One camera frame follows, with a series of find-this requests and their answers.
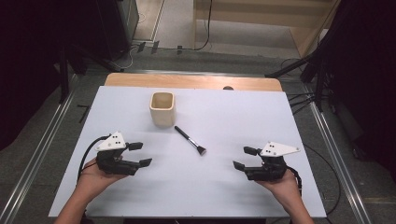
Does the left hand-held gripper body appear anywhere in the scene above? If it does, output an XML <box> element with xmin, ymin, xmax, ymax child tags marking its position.
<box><xmin>94</xmin><ymin>131</ymin><xmax>142</xmax><ymax>176</ymax></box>

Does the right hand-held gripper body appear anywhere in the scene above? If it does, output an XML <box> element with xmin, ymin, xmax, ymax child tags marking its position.
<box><xmin>244</xmin><ymin>141</ymin><xmax>302</xmax><ymax>182</ymax></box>

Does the beige square cup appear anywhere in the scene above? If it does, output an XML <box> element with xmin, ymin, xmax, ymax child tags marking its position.
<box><xmin>148</xmin><ymin>91</ymin><xmax>177</xmax><ymax>128</ymax></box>

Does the black makeup brush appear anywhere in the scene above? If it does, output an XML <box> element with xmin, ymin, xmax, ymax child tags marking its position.
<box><xmin>174</xmin><ymin>125</ymin><xmax>207</xmax><ymax>157</ymax></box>

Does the person's right hand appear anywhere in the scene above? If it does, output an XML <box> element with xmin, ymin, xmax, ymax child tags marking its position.
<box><xmin>256</xmin><ymin>169</ymin><xmax>302</xmax><ymax>205</ymax></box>

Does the person's left hand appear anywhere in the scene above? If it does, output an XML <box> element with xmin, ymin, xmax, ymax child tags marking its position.
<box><xmin>76</xmin><ymin>157</ymin><xmax>129</xmax><ymax>200</ymax></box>

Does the white table board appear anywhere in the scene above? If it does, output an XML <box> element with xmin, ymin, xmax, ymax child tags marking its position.
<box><xmin>48</xmin><ymin>86</ymin><xmax>327</xmax><ymax>218</ymax></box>

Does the small black angled bar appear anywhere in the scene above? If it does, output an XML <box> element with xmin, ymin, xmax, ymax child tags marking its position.
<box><xmin>77</xmin><ymin>104</ymin><xmax>92</xmax><ymax>124</ymax></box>

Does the wooden table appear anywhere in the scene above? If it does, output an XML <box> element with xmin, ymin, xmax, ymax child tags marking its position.
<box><xmin>104</xmin><ymin>73</ymin><xmax>284</xmax><ymax>92</ymax></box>

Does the black metal stand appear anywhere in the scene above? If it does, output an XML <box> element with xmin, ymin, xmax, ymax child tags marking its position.
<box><xmin>57</xmin><ymin>43</ymin><xmax>124</xmax><ymax>105</ymax></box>
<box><xmin>264</xmin><ymin>52</ymin><xmax>331</xmax><ymax>113</ymax></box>

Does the black equipment cabinet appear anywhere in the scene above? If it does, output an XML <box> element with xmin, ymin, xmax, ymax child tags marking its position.
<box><xmin>92</xmin><ymin>0</ymin><xmax>140</xmax><ymax>62</ymax></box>

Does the dark curtain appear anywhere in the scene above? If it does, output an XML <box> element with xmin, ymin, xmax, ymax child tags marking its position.
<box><xmin>311</xmin><ymin>0</ymin><xmax>396</xmax><ymax>185</ymax></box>
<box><xmin>0</xmin><ymin>0</ymin><xmax>122</xmax><ymax>150</ymax></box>

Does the light wooden platform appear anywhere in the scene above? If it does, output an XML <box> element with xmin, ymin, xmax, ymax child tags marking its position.
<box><xmin>192</xmin><ymin>0</ymin><xmax>342</xmax><ymax>60</ymax></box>

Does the left hand-held gripper cable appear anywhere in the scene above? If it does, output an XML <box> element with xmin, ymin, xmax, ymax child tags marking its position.
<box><xmin>78</xmin><ymin>133</ymin><xmax>112</xmax><ymax>181</ymax></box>

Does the hand-held gripper cable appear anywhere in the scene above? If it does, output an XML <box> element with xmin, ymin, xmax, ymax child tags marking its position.
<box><xmin>78</xmin><ymin>133</ymin><xmax>112</xmax><ymax>181</ymax></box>
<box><xmin>288</xmin><ymin>166</ymin><xmax>304</xmax><ymax>197</ymax></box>

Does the right hand-held gripper cable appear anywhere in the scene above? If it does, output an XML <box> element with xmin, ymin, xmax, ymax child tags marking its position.
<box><xmin>288</xmin><ymin>166</ymin><xmax>304</xmax><ymax>197</ymax></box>

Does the metal floor rail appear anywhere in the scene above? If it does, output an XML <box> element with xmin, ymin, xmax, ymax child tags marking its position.
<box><xmin>0</xmin><ymin>90</ymin><xmax>78</xmax><ymax>224</ymax></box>
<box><xmin>306</xmin><ymin>88</ymin><xmax>372</xmax><ymax>224</ymax></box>

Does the black floor cable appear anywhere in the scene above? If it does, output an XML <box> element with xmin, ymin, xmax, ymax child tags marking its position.
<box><xmin>303</xmin><ymin>143</ymin><xmax>342</xmax><ymax>217</ymax></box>

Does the black hanging cable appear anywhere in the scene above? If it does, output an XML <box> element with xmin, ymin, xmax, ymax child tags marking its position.
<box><xmin>191</xmin><ymin>0</ymin><xmax>215</xmax><ymax>51</ymax></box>

